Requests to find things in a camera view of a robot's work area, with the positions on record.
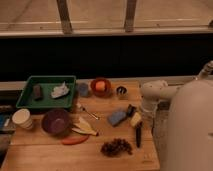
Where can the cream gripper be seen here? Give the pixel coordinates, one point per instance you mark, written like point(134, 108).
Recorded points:
point(136, 119)

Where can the black dish brush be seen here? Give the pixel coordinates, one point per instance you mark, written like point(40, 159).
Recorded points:
point(130, 112)

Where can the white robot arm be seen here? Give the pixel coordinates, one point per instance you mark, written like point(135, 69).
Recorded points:
point(160, 93)

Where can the blue cup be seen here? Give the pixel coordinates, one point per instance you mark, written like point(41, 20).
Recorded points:
point(83, 89)

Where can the white paper cup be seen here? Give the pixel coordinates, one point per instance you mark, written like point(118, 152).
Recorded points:
point(22, 118)

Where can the blue sponge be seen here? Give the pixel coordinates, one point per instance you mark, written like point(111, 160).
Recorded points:
point(116, 117)

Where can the dark grape bunch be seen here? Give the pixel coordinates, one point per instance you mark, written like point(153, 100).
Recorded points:
point(116, 147)

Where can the metal spoon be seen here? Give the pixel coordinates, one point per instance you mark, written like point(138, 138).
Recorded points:
point(85, 110)

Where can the red bowl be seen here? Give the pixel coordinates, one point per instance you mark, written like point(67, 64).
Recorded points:
point(104, 93)

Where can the orange fruit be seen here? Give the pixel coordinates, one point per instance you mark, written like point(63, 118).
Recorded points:
point(100, 86)

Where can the red chili pepper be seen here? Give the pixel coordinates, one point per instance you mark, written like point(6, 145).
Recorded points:
point(74, 140)

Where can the purple bowl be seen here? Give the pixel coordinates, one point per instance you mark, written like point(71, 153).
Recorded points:
point(56, 122)

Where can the crumpled white cloth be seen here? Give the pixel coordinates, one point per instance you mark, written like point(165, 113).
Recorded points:
point(60, 91)

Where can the green plastic tray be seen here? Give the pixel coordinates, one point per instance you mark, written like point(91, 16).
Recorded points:
point(47, 83)

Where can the dark brown block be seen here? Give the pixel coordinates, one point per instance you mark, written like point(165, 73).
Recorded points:
point(37, 92)

